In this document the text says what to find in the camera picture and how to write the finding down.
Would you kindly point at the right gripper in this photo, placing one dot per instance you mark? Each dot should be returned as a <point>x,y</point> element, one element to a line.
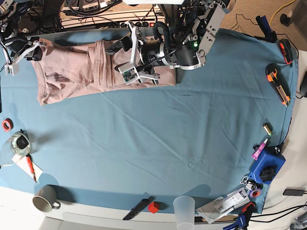
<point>17,48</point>

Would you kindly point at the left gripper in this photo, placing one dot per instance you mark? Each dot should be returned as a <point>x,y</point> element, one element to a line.
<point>146,54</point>

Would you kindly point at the pink T-shirt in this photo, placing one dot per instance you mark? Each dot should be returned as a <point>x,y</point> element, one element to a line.
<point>72,71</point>

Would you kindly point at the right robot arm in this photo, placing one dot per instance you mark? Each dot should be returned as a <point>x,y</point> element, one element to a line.
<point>12,11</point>

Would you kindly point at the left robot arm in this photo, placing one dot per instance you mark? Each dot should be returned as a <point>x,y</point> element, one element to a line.
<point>184,47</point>

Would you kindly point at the power strip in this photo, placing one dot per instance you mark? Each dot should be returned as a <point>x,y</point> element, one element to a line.
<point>144,24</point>

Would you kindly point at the red tape roll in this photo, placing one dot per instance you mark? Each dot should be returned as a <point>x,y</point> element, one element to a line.
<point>7,125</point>

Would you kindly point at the red pen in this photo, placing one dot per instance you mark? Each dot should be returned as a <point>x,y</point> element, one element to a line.
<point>30,165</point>

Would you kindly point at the white paper note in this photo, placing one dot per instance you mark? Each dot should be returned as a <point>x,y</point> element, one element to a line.
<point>24,166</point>

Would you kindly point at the blue table cloth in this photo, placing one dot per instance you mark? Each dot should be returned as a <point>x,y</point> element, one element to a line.
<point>196,138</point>

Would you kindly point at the orange black utility knife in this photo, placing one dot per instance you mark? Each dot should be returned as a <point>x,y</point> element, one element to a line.
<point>275,78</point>

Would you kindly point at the small battery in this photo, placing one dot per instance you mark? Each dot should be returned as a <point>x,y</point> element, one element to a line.
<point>267,129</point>

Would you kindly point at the grey ceramic mug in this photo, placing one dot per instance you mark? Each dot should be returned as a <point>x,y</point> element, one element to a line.
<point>45,200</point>

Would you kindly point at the orange black tool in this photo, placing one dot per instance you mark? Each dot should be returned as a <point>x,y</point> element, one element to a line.
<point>286,50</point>

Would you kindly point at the red cube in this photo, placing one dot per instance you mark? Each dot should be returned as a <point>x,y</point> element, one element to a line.
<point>153,207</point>

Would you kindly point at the purple glue tube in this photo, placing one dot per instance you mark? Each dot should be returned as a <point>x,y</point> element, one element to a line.
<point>259,149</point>

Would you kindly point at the translucent plastic cup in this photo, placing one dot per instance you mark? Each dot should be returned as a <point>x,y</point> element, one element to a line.
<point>184,210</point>

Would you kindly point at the blue box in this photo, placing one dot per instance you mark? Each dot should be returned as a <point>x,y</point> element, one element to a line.
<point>269,157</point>

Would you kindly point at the metal keyring clips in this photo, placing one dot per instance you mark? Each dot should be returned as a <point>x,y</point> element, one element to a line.
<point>249,184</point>

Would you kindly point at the packaging card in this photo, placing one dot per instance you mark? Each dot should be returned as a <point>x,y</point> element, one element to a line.
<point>222,206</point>

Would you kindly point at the black knob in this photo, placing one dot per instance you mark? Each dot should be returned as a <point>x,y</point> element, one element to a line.
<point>267,174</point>

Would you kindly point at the purple tape roll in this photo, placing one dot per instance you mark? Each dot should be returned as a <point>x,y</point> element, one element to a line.
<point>255,193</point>

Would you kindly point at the black power adapter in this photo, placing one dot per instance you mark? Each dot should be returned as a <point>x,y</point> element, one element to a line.
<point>290,191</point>

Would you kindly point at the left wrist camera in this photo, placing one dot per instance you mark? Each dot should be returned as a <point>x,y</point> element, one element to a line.
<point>129,73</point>

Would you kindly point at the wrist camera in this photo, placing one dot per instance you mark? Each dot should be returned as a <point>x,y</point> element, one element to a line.
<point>12,69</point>
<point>129,73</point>

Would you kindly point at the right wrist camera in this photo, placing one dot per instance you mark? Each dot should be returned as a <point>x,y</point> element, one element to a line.
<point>12,69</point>

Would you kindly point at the blue handled clamp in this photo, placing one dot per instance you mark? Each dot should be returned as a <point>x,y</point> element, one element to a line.
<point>269,35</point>

